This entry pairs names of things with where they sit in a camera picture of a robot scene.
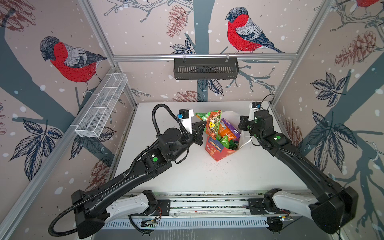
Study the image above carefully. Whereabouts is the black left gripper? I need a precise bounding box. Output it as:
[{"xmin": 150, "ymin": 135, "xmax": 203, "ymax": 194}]
[{"xmin": 168, "ymin": 119, "xmax": 207, "ymax": 161}]

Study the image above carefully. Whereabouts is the green snack packet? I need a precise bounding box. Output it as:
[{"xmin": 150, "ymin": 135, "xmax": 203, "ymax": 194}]
[{"xmin": 196, "ymin": 110, "xmax": 222, "ymax": 139}]

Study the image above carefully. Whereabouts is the red paper gift bag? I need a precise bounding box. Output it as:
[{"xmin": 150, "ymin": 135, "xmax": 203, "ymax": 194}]
[{"xmin": 205, "ymin": 111, "xmax": 252, "ymax": 162}]

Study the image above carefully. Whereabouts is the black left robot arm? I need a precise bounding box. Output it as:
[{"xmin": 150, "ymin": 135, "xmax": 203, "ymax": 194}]
[{"xmin": 70, "ymin": 119, "xmax": 206, "ymax": 239}]

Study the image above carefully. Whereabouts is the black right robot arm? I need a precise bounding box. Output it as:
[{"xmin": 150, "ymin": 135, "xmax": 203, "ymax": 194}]
[{"xmin": 238, "ymin": 110, "xmax": 359, "ymax": 235}]

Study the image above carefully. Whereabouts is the purple snack packet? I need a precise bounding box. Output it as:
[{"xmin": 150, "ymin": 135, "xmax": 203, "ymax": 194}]
[{"xmin": 224, "ymin": 119, "xmax": 241, "ymax": 139}]

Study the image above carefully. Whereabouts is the orange snack packet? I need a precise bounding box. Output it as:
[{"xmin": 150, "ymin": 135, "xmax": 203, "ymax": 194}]
[{"xmin": 219, "ymin": 119, "xmax": 238, "ymax": 141}]

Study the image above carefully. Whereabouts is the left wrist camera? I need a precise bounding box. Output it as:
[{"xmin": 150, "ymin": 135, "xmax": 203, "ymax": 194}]
[{"xmin": 178, "ymin": 109, "xmax": 194, "ymax": 134}]

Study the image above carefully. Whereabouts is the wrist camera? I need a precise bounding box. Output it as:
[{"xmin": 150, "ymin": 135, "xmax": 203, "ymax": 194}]
[
  {"xmin": 178, "ymin": 109, "xmax": 194, "ymax": 134},
  {"xmin": 248, "ymin": 102, "xmax": 262, "ymax": 121}
]

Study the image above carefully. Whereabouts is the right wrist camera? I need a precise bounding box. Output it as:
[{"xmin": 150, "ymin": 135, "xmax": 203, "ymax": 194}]
[{"xmin": 248, "ymin": 102, "xmax": 262, "ymax": 121}]

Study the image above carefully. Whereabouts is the black hanging wall basket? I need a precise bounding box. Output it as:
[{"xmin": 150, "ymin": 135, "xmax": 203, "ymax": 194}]
[{"xmin": 174, "ymin": 58, "xmax": 239, "ymax": 80}]

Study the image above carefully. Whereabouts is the aluminium mounting rail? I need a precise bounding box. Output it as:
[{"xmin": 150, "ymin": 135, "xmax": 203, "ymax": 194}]
[{"xmin": 119, "ymin": 191, "xmax": 319, "ymax": 218}]

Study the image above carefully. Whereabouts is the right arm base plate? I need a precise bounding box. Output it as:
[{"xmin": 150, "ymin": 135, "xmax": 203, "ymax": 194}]
[{"xmin": 248, "ymin": 198, "xmax": 291, "ymax": 215}]

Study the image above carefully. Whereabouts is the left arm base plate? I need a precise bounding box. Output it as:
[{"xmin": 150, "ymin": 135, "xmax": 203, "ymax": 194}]
[{"xmin": 143, "ymin": 200, "xmax": 171, "ymax": 217}]

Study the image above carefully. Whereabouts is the white wire mesh shelf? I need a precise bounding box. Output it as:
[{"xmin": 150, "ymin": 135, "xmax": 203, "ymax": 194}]
[{"xmin": 75, "ymin": 73, "xmax": 128, "ymax": 138}]

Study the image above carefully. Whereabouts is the black corrugated cable hose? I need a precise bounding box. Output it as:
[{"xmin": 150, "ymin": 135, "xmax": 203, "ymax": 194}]
[{"xmin": 47, "ymin": 103, "xmax": 188, "ymax": 238}]

